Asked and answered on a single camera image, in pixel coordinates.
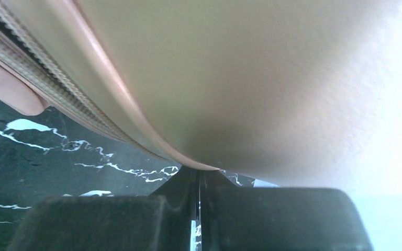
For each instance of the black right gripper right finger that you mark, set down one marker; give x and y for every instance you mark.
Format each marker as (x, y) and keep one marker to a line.
(246, 218)

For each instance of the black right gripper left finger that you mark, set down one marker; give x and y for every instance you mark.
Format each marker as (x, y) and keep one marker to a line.
(159, 221)

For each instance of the pink hard-shell suitcase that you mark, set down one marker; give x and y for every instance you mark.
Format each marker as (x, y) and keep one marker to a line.
(297, 93)

